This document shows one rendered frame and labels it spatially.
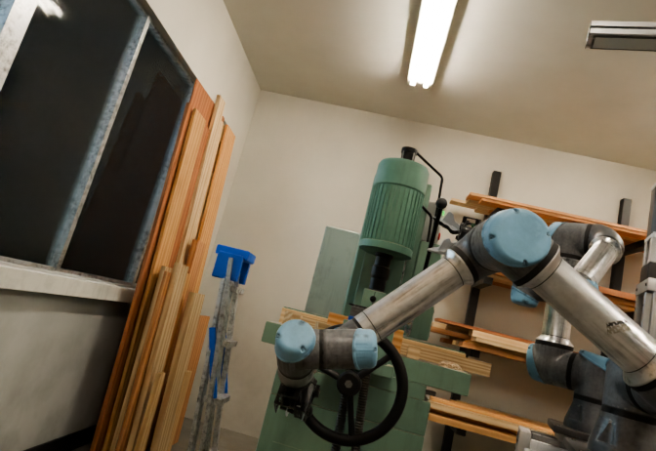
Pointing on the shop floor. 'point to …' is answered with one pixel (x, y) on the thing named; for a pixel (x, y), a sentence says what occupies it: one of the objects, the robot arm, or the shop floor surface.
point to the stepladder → (220, 344)
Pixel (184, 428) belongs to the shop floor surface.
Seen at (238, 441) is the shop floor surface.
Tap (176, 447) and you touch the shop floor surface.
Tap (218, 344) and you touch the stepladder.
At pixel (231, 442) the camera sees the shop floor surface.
